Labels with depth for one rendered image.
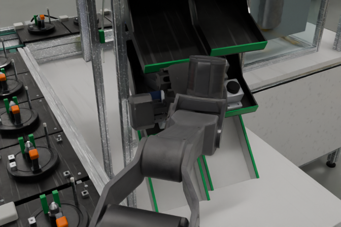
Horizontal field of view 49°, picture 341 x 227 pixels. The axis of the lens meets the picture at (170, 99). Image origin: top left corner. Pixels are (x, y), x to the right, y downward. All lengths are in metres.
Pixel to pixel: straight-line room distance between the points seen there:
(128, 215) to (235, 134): 0.74
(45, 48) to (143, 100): 1.37
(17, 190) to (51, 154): 0.14
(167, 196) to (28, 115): 0.60
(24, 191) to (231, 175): 0.54
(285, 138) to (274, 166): 0.87
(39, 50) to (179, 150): 1.68
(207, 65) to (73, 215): 0.54
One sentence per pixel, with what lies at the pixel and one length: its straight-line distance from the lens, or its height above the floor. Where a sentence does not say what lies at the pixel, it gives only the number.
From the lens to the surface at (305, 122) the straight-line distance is 2.20.
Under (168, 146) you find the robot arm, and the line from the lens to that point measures 0.34.
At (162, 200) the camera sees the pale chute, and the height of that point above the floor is 1.01.
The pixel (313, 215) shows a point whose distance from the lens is 1.16.
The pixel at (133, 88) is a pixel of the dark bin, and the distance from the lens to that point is 0.83.
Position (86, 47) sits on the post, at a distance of 1.92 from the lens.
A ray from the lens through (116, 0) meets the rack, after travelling 0.75.
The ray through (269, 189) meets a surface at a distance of 1.19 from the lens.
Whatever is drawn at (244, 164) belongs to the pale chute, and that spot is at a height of 1.02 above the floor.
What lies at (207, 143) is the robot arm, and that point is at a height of 1.37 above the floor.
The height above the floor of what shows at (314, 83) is 0.74.
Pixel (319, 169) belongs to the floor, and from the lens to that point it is 2.70.
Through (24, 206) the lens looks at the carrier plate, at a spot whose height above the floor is 0.97.
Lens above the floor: 1.67
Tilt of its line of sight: 31 degrees down
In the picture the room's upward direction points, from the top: straight up
